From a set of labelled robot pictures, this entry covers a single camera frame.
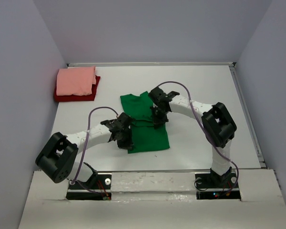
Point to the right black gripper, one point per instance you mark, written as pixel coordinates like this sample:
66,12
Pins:
158,122

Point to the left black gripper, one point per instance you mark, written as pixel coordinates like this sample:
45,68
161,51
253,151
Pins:
127,144

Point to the green t-shirt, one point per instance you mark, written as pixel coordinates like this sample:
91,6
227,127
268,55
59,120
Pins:
145,136

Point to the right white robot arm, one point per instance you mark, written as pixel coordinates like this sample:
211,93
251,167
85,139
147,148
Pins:
215,121

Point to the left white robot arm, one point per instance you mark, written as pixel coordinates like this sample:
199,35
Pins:
62,156

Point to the dark red folded t-shirt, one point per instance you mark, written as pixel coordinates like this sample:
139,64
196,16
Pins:
76,98

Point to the pink folded t-shirt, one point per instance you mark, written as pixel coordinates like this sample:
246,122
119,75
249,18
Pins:
75,81

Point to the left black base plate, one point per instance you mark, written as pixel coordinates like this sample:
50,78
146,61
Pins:
100,190

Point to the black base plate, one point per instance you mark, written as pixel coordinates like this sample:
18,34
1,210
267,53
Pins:
206,189
100,190

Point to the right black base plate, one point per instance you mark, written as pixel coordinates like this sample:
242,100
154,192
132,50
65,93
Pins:
206,189

